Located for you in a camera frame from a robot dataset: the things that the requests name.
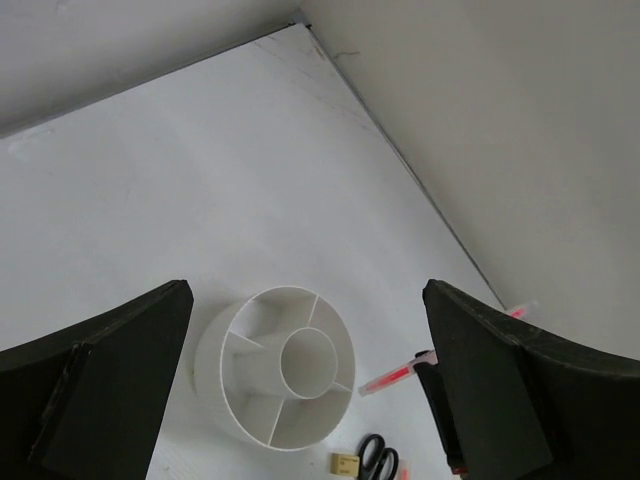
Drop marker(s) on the purple red marker pen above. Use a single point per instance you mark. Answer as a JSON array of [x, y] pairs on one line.
[[434, 389]]

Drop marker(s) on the orange red marker pen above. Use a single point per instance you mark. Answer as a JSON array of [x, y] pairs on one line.
[[404, 470]]

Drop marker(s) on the thin red pen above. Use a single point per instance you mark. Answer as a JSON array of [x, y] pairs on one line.
[[526, 311]]

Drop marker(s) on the small yellow eraser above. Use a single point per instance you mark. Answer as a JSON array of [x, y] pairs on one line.
[[345, 465]]

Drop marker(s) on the black handled scissors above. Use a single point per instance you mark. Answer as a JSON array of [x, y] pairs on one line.
[[378, 461]]

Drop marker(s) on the white round divided organizer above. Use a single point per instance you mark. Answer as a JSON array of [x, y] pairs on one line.
[[276, 370]]

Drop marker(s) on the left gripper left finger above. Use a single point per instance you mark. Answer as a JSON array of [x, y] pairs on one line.
[[88, 401]]

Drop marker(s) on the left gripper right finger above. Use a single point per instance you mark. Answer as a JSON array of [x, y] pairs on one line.
[[528, 404]]

